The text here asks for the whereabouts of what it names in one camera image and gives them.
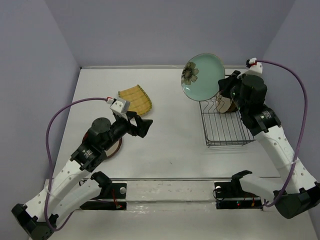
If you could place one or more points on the cream round plate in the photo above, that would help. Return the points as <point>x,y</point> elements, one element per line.
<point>222,103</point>

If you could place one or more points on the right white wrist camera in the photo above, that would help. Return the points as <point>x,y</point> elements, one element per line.
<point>254,68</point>

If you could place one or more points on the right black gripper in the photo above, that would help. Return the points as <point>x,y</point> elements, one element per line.
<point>225,83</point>

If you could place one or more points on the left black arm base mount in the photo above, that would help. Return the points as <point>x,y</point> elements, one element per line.
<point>113,199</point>

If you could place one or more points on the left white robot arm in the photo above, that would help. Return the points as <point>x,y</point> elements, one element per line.
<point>78,181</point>

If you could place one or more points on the red rimmed pink plate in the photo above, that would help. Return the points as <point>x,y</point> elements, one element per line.
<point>107,153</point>

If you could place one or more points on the bamboo pattern square plate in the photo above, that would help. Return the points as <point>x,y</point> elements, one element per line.
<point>138,98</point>

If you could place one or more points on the teal flower plate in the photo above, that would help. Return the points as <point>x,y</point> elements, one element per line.
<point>200,76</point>

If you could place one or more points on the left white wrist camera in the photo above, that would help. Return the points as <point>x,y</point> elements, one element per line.
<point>120,108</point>

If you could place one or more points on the yellow patterned brown-rim plate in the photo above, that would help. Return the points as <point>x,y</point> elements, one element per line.
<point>231,107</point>

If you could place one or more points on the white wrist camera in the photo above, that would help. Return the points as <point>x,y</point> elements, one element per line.
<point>254,68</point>
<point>120,108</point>

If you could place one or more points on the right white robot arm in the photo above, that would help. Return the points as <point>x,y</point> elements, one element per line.
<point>300,191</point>

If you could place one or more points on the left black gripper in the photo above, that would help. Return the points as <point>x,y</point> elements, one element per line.
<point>142,126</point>

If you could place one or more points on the black wire dish rack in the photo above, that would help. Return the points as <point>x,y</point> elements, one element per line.
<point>222,129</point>

